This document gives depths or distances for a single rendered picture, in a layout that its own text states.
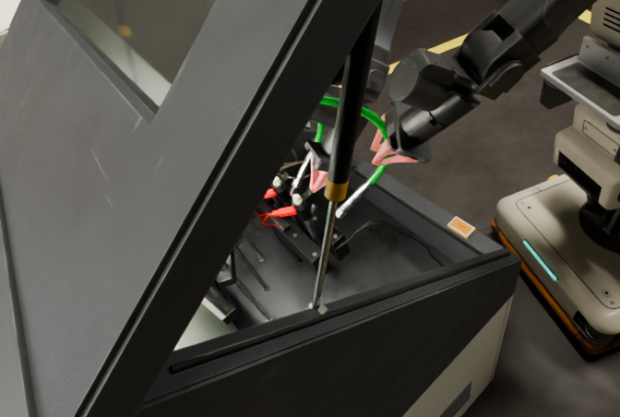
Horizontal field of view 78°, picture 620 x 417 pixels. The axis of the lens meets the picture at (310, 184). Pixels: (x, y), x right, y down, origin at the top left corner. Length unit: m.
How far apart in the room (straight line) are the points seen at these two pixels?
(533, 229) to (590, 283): 0.26
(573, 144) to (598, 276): 0.56
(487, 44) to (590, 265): 1.26
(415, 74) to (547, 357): 1.47
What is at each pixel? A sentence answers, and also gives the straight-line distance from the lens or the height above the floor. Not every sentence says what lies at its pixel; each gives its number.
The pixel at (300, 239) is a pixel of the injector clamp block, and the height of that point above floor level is 0.98.
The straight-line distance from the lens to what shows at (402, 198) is 0.97.
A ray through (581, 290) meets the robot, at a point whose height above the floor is 0.28.
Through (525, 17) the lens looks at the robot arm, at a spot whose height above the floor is 1.44.
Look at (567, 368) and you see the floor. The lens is 1.83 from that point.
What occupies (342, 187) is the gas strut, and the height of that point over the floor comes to 1.47.
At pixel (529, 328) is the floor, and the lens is 1.86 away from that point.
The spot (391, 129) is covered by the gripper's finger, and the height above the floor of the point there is 1.30.
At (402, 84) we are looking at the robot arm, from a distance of 0.53.
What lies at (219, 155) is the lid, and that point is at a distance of 0.20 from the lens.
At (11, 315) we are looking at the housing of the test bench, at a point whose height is 1.50.
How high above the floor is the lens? 1.71
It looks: 46 degrees down
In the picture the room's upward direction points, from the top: 23 degrees counter-clockwise
